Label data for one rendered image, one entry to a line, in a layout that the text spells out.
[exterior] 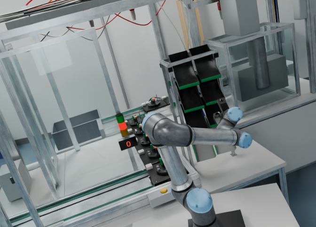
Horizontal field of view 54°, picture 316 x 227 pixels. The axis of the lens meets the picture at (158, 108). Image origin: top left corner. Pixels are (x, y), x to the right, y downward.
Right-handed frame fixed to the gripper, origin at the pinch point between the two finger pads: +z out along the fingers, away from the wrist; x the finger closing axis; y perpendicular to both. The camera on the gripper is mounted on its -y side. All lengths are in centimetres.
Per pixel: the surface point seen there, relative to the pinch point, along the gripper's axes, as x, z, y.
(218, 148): -3.9, 22.7, 21.4
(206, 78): -2.9, -0.3, -23.9
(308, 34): 110, 78, -50
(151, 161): -51, 39, 19
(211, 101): -1.8, 9.4, -10.1
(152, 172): -52, 25, 26
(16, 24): -131, 55, -116
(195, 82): -9.8, 0.5, -23.8
